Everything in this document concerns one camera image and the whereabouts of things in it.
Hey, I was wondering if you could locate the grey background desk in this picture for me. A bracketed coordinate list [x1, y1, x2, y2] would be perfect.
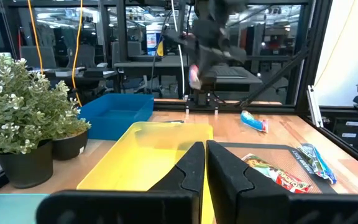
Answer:
[112, 55, 186, 95]

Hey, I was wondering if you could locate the black-bordered silicone baking mat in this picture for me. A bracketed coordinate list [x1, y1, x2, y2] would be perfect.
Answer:
[213, 142, 337, 195]

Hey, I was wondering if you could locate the white cable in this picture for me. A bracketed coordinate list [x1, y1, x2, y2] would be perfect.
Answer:
[170, 0, 186, 98]

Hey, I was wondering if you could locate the small green potted plant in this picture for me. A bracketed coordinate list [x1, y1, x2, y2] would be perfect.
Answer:
[47, 80, 92, 161]

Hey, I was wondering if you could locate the silver aluminium bracket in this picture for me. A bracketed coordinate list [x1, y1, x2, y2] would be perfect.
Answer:
[306, 84, 325, 129]

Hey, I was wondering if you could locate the blue granola bar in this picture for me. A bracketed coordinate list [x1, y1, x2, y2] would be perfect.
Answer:
[240, 110, 269, 134]
[296, 142, 338, 185]

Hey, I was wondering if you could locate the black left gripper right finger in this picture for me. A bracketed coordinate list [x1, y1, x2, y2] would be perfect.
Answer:
[206, 139, 358, 224]

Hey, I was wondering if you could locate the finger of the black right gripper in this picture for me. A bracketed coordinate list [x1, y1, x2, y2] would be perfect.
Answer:
[198, 51, 223, 90]

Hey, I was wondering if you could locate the yellow plastic tray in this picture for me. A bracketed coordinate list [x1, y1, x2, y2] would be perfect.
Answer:
[76, 121, 214, 224]

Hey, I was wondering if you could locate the teal plastic tray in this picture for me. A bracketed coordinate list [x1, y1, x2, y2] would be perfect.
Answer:
[0, 193, 50, 224]

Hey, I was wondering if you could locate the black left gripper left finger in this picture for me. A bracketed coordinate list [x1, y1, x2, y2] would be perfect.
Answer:
[36, 141, 206, 224]

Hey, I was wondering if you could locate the red green chewy granola bar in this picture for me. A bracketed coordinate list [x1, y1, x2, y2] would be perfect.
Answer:
[241, 152, 313, 195]

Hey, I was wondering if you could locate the large white-flowered potted plant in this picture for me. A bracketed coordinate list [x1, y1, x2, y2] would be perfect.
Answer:
[0, 55, 74, 190]

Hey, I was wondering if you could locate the yellow extension cable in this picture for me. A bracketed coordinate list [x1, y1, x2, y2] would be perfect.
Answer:
[26, 0, 45, 76]
[71, 0, 84, 107]

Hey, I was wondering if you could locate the dark grey desk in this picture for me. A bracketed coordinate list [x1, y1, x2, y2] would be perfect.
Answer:
[203, 64, 264, 86]

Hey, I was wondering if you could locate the dark office chair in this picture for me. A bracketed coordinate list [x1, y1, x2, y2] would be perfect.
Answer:
[67, 44, 97, 70]
[19, 45, 57, 70]

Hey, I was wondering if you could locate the white canister blue label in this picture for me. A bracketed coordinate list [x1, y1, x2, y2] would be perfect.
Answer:
[145, 24, 165, 57]

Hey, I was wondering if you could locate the blue plastic tray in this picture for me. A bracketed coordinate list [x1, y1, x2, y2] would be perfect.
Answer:
[78, 93, 155, 141]

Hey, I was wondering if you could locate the black aluminium rig frame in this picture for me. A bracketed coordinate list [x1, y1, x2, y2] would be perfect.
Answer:
[152, 0, 358, 175]

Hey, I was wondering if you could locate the black keyboard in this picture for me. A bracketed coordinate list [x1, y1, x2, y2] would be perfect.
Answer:
[213, 66, 249, 78]

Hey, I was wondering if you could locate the silver red granola bar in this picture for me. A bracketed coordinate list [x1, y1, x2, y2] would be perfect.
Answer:
[188, 63, 203, 91]

